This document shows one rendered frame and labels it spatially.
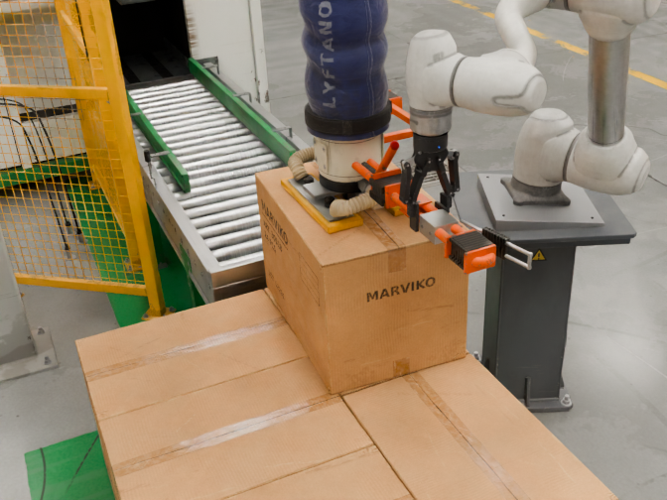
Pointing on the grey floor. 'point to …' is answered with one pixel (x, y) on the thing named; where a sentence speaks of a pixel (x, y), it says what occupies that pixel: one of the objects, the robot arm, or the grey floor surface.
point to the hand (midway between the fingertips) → (429, 214)
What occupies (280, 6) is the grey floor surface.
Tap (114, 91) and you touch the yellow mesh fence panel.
